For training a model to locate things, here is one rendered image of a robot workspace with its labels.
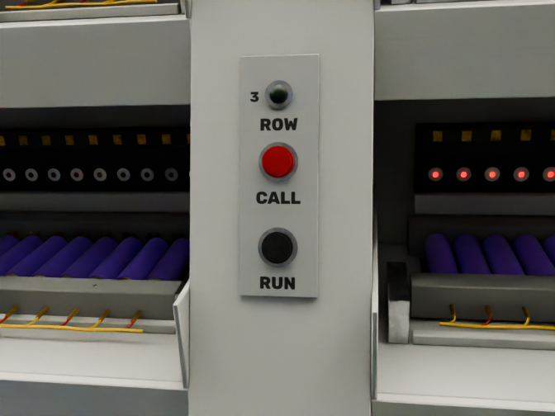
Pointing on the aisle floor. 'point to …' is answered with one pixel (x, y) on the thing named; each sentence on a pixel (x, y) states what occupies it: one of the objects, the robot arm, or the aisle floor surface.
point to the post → (343, 100)
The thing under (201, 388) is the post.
